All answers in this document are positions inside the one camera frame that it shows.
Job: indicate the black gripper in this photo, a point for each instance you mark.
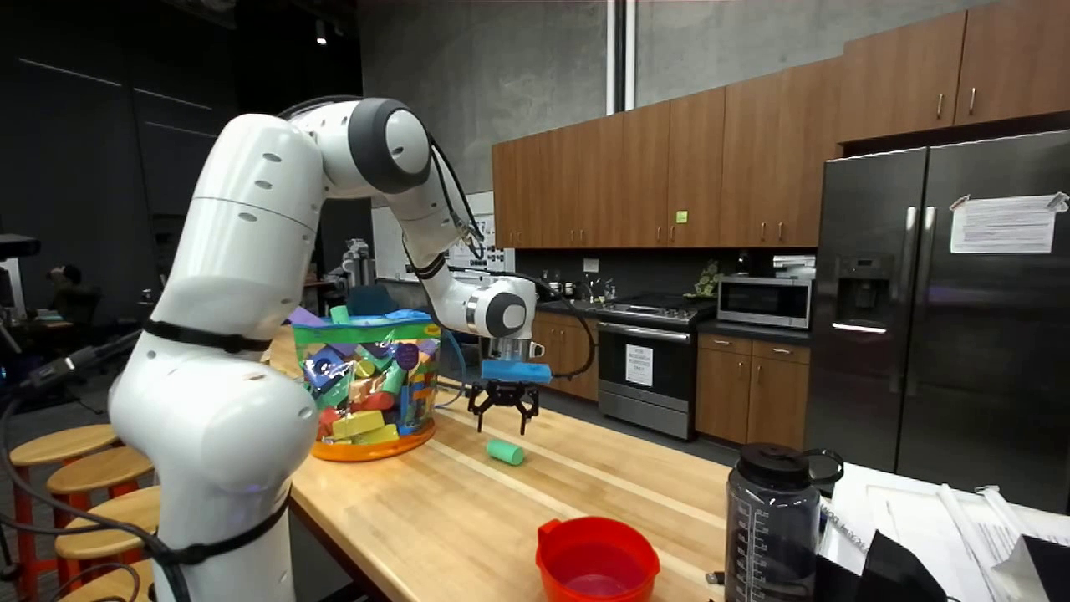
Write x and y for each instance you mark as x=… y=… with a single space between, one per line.
x=505 y=394

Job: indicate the green foam block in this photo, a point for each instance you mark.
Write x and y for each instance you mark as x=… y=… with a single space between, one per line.
x=505 y=454

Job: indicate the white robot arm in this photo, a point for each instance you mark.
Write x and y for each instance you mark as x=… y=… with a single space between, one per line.
x=218 y=427

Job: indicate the clear bag of foam blocks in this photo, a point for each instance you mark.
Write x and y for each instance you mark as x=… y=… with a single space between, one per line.
x=373 y=380

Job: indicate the stainless steel oven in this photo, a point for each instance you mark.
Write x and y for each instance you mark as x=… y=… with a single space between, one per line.
x=647 y=365

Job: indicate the lower wooden cabinets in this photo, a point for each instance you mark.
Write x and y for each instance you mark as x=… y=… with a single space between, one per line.
x=748 y=385

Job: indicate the wooden cabinets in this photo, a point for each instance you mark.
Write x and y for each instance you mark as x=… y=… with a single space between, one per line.
x=745 y=166
x=748 y=385

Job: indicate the microwave oven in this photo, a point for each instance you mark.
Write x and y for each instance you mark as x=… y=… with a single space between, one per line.
x=768 y=301

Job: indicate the dark water bottle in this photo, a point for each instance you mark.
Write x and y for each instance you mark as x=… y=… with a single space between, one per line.
x=775 y=522

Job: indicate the upper wooden cabinets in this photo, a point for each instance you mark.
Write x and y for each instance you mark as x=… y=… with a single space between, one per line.
x=745 y=166

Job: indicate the stainless steel refrigerator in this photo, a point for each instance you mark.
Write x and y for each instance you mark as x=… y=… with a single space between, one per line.
x=942 y=317

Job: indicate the wooden stool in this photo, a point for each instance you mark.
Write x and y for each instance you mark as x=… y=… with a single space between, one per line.
x=48 y=454

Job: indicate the stack of white papers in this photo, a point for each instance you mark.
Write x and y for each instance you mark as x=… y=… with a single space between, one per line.
x=979 y=546

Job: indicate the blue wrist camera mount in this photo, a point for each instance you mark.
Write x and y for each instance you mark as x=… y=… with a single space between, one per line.
x=517 y=371

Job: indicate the red bowl with handle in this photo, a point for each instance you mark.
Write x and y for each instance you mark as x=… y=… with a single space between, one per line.
x=598 y=561

